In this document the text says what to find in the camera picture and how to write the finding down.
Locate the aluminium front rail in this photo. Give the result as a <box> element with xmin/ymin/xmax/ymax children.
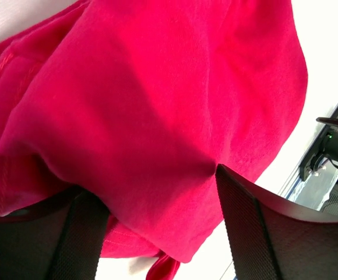
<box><xmin>278</xmin><ymin>77</ymin><xmax>338</xmax><ymax>216</ymax></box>

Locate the magenta t shirt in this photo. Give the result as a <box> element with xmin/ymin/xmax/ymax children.
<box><xmin>0</xmin><ymin>1</ymin><xmax>308</xmax><ymax>279</ymax></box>

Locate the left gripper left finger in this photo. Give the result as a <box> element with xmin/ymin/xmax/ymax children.
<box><xmin>0</xmin><ymin>187</ymin><xmax>110</xmax><ymax>279</ymax></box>

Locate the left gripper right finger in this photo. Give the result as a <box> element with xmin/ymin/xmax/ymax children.
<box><xmin>216</xmin><ymin>164</ymin><xmax>338</xmax><ymax>279</ymax></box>

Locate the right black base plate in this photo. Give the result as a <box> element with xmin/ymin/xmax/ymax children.
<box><xmin>298</xmin><ymin>103</ymin><xmax>338</xmax><ymax>181</ymax></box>

